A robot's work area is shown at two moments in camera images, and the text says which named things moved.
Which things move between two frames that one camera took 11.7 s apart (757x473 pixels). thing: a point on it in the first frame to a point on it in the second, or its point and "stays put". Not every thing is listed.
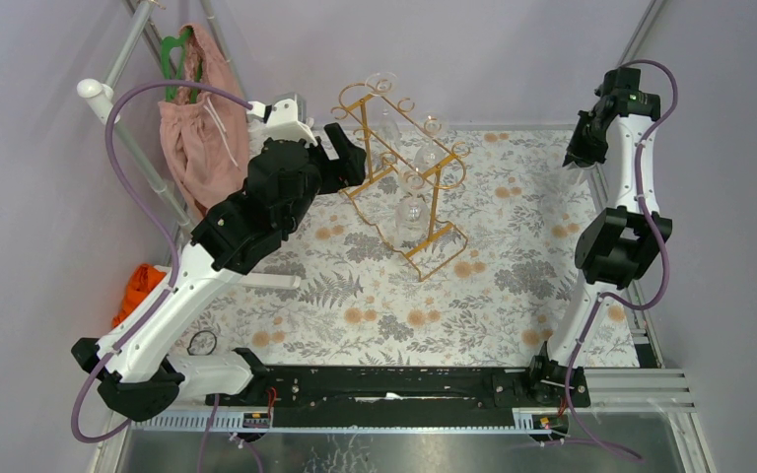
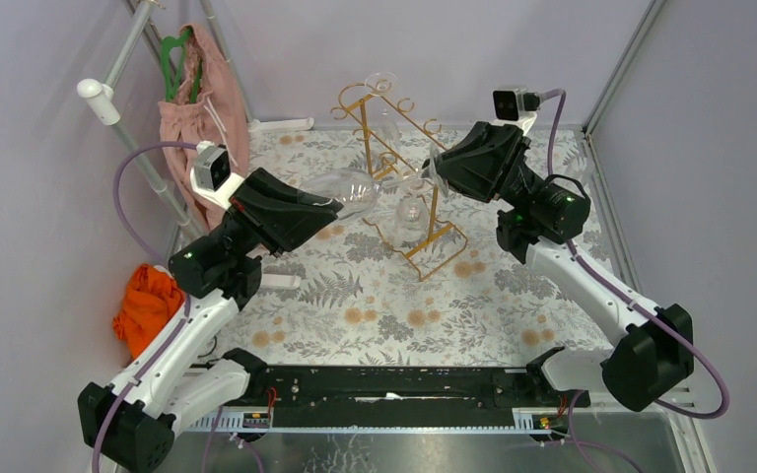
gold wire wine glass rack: [406, 168] stays put
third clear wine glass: [388, 135] stays put
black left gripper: [329, 166] to [255, 213]
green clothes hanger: [168, 43] stays put
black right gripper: [576, 153] to [485, 164]
